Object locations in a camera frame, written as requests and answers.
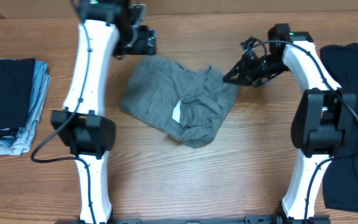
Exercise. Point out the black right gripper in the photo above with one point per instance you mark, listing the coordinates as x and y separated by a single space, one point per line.
250 69

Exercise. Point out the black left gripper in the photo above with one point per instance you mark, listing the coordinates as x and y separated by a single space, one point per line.
146 41

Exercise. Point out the grey shorts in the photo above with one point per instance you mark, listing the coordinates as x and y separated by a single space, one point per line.
190 106

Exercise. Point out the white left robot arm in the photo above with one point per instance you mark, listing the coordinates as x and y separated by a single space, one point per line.
107 29

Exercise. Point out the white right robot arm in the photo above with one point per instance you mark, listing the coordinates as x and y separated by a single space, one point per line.
321 123

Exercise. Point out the brown cardboard backdrop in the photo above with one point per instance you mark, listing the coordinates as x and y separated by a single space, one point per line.
12 9

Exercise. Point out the black t-shirt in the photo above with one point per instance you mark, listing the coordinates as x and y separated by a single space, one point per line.
340 182

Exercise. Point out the folded blue jeans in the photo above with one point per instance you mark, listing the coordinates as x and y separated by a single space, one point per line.
22 141

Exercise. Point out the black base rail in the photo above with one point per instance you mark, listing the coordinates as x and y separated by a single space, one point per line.
191 221

